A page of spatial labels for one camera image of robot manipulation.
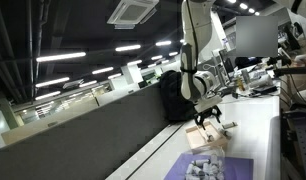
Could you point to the small white bottle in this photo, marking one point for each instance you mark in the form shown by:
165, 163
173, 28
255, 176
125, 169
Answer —
201, 162
213, 159
221, 166
190, 168

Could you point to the ceiling light tube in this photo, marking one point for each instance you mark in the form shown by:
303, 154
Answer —
102, 70
128, 48
52, 82
134, 62
61, 56
48, 95
163, 43

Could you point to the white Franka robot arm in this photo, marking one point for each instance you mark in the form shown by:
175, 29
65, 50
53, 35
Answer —
198, 40

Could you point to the gray partition wall panel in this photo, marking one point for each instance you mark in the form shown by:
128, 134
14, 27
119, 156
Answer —
76, 143

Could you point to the white bottle with black cap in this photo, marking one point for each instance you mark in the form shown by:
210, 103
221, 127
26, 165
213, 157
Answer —
209, 136
225, 134

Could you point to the black backpack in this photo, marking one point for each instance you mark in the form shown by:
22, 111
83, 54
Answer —
174, 96

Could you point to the purple mat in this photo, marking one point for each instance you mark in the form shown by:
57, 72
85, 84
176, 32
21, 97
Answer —
236, 168

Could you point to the light wooden divided tray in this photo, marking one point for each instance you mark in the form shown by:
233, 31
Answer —
201, 140

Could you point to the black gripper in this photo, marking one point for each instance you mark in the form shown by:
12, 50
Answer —
208, 114

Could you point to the black perforated breadboard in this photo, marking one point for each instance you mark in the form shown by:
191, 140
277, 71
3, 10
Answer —
304, 146

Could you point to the green pillar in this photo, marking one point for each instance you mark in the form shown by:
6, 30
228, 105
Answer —
6, 115

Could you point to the black camera stand rod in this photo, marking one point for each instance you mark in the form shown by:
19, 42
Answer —
293, 70

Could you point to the computer monitor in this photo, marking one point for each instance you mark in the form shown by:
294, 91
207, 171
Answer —
226, 65

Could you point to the clear plastic bag of batteries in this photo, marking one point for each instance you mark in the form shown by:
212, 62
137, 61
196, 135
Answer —
206, 165

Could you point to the ceiling air conditioner unit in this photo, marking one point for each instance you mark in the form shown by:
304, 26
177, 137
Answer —
133, 12

